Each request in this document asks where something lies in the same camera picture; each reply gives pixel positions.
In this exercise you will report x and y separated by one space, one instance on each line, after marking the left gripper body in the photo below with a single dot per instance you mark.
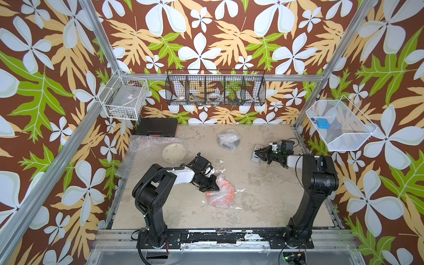
206 183

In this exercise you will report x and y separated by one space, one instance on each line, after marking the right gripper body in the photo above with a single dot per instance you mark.
269 155

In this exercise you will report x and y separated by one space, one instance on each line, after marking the cream dinner plate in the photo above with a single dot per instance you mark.
173 153

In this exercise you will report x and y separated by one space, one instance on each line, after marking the bubble wrap pile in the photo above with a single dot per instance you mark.
144 151

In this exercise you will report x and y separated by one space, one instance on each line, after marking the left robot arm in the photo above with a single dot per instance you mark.
154 188

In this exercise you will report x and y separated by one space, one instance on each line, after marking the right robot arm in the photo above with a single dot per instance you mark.
319 179

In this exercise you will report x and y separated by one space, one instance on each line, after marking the grey tape dispenser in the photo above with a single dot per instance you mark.
255 158

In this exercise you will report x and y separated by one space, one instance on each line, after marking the blue small object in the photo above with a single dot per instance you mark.
323 123

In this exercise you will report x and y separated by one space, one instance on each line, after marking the black plastic case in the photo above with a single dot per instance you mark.
160 127

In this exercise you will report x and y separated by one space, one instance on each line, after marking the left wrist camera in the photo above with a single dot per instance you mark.
209 171

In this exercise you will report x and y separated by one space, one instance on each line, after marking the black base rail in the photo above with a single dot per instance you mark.
272 237

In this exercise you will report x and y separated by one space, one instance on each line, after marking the white wire basket right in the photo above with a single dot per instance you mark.
350 127

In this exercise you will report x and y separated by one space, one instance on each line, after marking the white wire basket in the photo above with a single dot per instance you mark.
350 127
123 96

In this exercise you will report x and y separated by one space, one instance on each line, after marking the black wire basket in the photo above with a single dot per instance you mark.
215 87

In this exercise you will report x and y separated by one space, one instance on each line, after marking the white wire basket left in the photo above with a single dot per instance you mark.
123 96

